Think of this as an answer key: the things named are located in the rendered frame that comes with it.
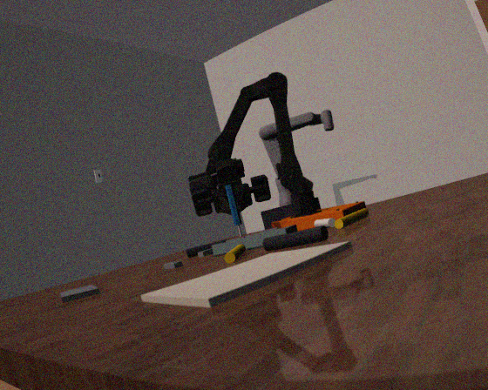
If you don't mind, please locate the yellow stylus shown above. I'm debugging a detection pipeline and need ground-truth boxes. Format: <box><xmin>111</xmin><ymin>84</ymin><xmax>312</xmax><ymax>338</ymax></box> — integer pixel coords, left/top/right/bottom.
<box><xmin>224</xmin><ymin>245</ymin><xmax>246</xmax><ymax>264</ymax></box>

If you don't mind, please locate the blue cylinder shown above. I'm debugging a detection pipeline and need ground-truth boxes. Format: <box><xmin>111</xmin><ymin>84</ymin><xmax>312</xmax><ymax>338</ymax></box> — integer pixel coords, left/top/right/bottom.
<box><xmin>225</xmin><ymin>184</ymin><xmax>242</xmax><ymax>237</ymax></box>

